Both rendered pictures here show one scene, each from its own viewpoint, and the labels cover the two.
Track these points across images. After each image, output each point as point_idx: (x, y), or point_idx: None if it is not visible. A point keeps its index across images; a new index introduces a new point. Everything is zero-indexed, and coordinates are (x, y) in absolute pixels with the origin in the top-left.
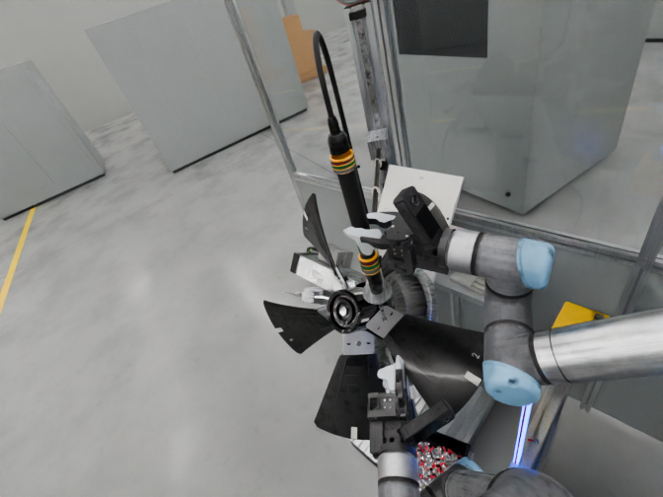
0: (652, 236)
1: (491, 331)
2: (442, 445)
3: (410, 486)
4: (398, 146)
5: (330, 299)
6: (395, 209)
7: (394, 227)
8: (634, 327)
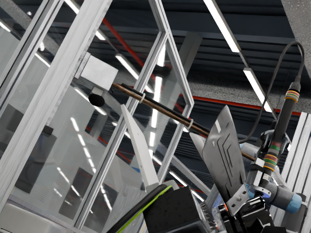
0: (87, 209)
1: (281, 188)
2: None
3: None
4: (13, 81)
5: (266, 205)
6: (141, 151)
7: None
8: (280, 176)
